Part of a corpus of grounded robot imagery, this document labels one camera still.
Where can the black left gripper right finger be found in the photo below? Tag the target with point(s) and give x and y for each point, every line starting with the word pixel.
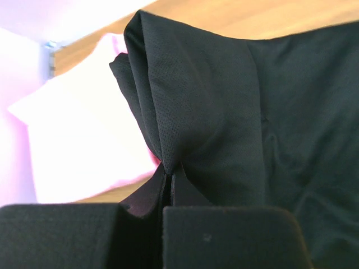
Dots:
pixel 197 234

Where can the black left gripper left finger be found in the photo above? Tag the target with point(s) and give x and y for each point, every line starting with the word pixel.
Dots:
pixel 87 235

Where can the black t-shirt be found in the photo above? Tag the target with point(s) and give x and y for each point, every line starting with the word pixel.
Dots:
pixel 254 122

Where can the folded pink t-shirt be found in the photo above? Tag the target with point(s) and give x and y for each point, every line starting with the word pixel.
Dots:
pixel 84 139

